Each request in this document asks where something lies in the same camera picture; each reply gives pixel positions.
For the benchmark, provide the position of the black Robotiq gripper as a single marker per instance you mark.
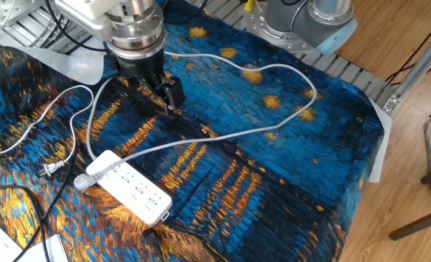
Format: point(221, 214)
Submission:
point(139, 67)

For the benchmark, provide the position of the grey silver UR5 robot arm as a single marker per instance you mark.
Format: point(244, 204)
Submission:
point(139, 25)

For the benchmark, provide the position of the white power strip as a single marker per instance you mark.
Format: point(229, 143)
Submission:
point(135, 189)

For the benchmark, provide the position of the starry night painted tablecloth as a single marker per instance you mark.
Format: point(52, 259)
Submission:
point(237, 182)

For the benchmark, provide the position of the yellow clip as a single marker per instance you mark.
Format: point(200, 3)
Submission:
point(249, 5)

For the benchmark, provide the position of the perforated aluminium plate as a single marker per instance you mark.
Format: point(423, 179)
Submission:
point(4, 9)

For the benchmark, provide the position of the dark wooden stool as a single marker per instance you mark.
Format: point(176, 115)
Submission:
point(419, 222)

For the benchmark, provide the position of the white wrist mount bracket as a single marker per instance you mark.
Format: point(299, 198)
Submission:
point(84, 9)

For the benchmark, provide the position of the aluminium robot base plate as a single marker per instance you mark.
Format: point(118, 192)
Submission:
point(259, 25)

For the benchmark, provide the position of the aluminium frame post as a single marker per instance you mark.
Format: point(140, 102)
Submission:
point(419, 65)

